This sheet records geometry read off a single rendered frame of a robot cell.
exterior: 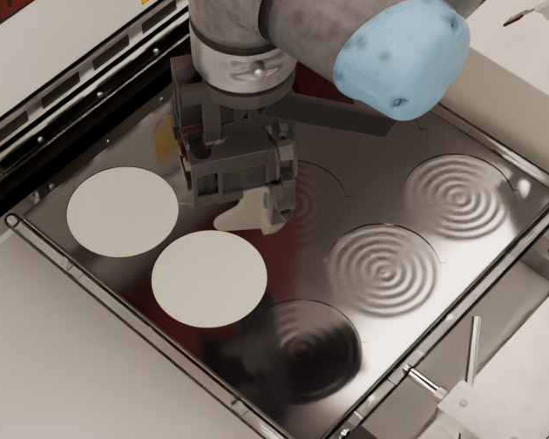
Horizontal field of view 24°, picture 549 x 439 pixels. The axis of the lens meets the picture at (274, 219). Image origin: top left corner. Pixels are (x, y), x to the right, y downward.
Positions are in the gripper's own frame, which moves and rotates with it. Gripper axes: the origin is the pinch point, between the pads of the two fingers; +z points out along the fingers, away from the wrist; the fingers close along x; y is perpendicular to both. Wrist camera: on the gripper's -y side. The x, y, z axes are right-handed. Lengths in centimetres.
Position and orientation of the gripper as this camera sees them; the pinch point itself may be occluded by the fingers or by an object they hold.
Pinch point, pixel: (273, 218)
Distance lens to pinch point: 106.0
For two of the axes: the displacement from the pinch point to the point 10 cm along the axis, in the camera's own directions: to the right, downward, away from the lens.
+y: -9.7, 2.1, -1.5
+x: 2.6, 7.9, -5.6
